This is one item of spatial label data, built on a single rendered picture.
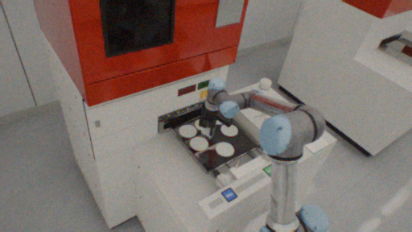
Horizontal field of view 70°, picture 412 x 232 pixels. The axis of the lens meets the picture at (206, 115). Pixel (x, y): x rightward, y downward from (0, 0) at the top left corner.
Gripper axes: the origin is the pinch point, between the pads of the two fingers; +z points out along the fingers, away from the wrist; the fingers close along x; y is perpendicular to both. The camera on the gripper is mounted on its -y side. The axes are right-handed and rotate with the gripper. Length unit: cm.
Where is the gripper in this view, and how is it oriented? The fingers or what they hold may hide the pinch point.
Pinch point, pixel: (211, 136)
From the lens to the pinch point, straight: 154.2
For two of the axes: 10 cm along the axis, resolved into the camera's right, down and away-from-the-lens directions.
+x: -2.3, 6.4, -7.4
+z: -1.3, 7.3, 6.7
